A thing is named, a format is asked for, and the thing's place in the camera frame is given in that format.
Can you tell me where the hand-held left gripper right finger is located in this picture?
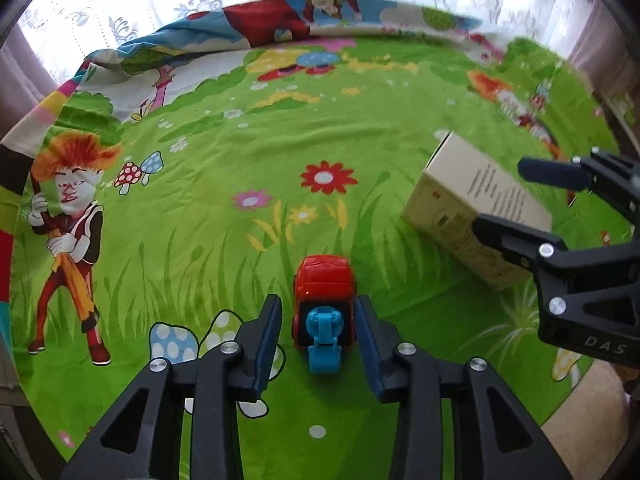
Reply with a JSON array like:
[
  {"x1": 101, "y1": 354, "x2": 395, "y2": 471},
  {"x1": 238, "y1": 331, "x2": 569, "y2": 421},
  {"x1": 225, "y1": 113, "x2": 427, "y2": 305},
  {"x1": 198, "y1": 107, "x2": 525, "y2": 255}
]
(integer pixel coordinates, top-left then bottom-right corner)
[{"x1": 356, "y1": 295, "x2": 576, "y2": 480}]

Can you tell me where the red and blue toy car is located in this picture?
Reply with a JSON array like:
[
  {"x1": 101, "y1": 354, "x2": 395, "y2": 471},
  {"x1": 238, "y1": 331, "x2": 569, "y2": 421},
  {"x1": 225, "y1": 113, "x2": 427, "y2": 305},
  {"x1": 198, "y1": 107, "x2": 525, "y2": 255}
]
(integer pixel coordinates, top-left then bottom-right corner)
[{"x1": 291, "y1": 255, "x2": 359, "y2": 375}]

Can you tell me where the pink curtain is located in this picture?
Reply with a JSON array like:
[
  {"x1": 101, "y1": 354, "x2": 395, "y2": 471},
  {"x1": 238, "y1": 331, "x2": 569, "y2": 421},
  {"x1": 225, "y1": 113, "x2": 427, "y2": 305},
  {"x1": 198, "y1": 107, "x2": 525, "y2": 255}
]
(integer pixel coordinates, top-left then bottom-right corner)
[
  {"x1": 570, "y1": 0, "x2": 640, "y2": 126},
  {"x1": 0, "y1": 25, "x2": 61, "y2": 136}
]

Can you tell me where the beige plush cushion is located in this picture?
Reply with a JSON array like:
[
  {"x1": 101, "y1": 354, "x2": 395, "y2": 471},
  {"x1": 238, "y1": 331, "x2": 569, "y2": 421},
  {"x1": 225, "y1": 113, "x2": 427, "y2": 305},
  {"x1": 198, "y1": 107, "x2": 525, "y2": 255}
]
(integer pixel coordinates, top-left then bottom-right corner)
[{"x1": 541, "y1": 360, "x2": 633, "y2": 466}]

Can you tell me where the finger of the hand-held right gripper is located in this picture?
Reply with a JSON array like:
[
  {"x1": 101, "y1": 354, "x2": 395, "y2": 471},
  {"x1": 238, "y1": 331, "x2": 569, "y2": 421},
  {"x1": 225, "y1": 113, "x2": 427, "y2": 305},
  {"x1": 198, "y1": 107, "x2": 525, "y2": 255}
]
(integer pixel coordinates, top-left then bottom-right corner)
[
  {"x1": 472, "y1": 212, "x2": 571, "y2": 282},
  {"x1": 517, "y1": 147, "x2": 640, "y2": 226}
]

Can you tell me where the green cartoon printed bedsheet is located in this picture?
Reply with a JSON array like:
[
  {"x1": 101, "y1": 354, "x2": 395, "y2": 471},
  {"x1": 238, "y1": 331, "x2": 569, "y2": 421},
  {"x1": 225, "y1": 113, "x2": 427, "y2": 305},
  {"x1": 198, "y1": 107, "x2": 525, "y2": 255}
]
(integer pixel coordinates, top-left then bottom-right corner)
[{"x1": 0, "y1": 0, "x2": 631, "y2": 466}]

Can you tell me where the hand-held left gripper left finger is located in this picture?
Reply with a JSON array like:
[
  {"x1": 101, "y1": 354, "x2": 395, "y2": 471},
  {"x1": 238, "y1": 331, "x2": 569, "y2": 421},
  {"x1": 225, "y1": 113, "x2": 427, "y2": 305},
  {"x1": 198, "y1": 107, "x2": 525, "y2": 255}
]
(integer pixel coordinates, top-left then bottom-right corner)
[{"x1": 60, "y1": 294, "x2": 286, "y2": 480}]

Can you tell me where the large cream box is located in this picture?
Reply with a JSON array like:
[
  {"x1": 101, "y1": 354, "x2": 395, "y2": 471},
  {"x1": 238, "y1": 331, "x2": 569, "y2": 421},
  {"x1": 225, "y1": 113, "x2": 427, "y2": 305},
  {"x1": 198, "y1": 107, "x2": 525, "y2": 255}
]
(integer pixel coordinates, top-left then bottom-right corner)
[{"x1": 400, "y1": 130, "x2": 555, "y2": 292}]

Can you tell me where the white lace curtain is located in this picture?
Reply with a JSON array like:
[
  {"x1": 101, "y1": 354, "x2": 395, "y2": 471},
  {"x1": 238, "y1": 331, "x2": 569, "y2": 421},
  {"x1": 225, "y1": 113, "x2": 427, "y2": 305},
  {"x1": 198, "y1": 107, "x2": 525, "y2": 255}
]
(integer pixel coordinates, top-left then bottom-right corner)
[{"x1": 20, "y1": 0, "x2": 601, "y2": 86}]

